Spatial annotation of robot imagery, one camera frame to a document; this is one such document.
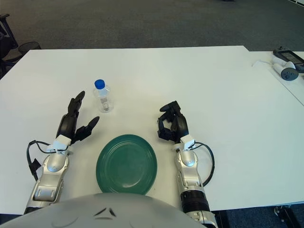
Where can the green round plate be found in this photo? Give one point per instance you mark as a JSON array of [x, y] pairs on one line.
[[126, 164]]

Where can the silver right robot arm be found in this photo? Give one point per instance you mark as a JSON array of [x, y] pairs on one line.
[[187, 161]]

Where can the grey robot torso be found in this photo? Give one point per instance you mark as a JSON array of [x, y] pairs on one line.
[[95, 213]]

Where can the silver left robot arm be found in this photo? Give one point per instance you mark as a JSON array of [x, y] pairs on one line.
[[53, 166]]

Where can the black office chair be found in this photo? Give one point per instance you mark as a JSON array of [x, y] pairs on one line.
[[7, 47]]

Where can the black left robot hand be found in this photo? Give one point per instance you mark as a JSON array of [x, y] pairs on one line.
[[67, 123]]

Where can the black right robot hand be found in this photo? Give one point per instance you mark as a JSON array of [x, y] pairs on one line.
[[181, 123]]

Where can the black handheld screen device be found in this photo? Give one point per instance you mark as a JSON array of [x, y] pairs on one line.
[[291, 57]]

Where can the black table leg with caster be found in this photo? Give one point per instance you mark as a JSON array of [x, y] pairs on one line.
[[285, 213]]

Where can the clear bottle with blue cap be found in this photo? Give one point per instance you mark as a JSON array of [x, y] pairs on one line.
[[103, 99]]

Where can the white grey VR controller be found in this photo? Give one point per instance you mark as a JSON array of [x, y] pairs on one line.
[[288, 73]]

